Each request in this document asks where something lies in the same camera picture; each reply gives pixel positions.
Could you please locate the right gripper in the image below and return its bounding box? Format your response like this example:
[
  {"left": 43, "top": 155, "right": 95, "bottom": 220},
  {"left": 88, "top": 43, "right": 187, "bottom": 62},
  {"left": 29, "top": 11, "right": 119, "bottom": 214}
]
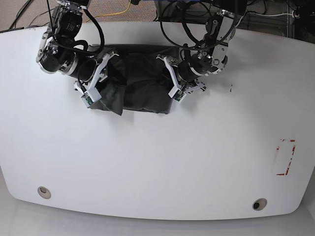
[{"left": 73, "top": 50, "right": 120, "bottom": 93}]

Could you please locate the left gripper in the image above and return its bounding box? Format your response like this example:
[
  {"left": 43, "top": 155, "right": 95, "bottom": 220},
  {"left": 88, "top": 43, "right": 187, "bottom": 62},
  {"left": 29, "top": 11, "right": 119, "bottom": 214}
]
[{"left": 156, "top": 54, "right": 206, "bottom": 94}]

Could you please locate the dark grey t-shirt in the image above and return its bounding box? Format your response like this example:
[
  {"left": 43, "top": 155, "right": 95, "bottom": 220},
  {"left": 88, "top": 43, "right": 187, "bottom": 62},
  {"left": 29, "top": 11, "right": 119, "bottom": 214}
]
[{"left": 90, "top": 44, "right": 179, "bottom": 115}]

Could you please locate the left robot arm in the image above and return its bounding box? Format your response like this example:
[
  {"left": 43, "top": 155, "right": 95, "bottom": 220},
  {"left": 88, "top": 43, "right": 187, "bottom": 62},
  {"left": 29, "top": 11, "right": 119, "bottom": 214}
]
[{"left": 157, "top": 0, "right": 247, "bottom": 101}]

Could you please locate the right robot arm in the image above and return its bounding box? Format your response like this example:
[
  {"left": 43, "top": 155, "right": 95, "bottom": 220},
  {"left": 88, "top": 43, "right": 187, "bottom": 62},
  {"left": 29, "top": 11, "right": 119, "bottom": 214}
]
[{"left": 36, "top": 0, "right": 126, "bottom": 94}]

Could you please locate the red tape rectangle marking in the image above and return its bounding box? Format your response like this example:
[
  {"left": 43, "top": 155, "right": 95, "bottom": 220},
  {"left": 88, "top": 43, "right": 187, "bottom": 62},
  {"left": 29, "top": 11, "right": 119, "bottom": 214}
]
[{"left": 274, "top": 139, "right": 296, "bottom": 176}]

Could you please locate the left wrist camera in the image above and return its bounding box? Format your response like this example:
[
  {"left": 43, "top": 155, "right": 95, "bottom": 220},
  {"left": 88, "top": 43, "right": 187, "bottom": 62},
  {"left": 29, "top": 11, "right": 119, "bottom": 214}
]
[{"left": 168, "top": 87, "right": 187, "bottom": 102}]

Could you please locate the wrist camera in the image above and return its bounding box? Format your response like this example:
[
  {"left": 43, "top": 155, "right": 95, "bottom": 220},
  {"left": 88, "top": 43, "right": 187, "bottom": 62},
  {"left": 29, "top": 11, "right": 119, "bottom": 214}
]
[
  {"left": 168, "top": 87, "right": 187, "bottom": 102},
  {"left": 80, "top": 88, "right": 101, "bottom": 108}
]

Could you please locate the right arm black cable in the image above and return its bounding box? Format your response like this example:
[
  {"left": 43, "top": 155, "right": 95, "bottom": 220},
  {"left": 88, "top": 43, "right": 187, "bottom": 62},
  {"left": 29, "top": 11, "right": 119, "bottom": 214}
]
[{"left": 45, "top": 0, "right": 106, "bottom": 56}]

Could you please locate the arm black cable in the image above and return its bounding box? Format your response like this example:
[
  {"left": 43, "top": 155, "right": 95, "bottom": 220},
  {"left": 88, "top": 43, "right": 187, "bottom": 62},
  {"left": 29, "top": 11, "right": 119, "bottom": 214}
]
[
  {"left": 45, "top": 0, "right": 106, "bottom": 56},
  {"left": 159, "top": 0, "right": 237, "bottom": 50}
]

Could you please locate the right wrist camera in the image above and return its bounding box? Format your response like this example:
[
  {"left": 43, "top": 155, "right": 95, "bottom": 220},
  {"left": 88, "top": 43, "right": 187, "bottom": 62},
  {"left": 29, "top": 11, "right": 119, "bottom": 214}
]
[{"left": 80, "top": 88, "right": 101, "bottom": 108}]

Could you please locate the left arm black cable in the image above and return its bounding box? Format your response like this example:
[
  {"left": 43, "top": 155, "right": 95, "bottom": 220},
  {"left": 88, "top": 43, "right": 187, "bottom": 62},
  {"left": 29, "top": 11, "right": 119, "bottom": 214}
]
[{"left": 159, "top": 0, "right": 237, "bottom": 50}]

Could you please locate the yellow cable on floor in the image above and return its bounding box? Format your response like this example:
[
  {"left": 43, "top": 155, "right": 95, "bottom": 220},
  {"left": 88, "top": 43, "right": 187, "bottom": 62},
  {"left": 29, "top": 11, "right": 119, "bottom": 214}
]
[{"left": 94, "top": 0, "right": 131, "bottom": 18}]

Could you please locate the white cable on floor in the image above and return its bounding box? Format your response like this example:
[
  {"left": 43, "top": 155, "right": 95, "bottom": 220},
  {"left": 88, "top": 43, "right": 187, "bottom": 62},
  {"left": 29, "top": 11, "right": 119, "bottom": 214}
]
[{"left": 258, "top": 11, "right": 295, "bottom": 18}]

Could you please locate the black cable on floor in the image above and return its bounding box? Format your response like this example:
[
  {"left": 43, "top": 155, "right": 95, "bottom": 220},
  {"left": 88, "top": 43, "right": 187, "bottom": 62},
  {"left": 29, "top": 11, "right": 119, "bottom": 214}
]
[{"left": 9, "top": 0, "right": 55, "bottom": 29}]

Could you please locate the aluminium frame stand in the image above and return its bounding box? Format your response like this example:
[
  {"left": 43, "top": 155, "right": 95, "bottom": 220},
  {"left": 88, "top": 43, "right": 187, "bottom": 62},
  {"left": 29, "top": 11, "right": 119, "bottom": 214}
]
[{"left": 154, "top": 0, "right": 295, "bottom": 38}]

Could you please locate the left table cable grommet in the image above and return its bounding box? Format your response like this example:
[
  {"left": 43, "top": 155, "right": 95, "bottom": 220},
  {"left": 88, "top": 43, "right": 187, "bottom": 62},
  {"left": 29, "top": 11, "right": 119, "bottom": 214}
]
[{"left": 37, "top": 186, "right": 51, "bottom": 199}]

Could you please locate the table cable grommet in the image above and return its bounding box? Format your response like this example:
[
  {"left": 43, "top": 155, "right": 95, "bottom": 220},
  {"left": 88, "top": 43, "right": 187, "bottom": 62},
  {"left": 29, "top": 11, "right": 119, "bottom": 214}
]
[
  {"left": 252, "top": 198, "right": 267, "bottom": 211},
  {"left": 37, "top": 186, "right": 51, "bottom": 199}
]

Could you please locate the right table cable grommet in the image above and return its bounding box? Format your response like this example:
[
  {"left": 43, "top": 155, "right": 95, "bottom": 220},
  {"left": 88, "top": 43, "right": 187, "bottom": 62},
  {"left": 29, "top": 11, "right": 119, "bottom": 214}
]
[{"left": 252, "top": 198, "right": 267, "bottom": 211}]

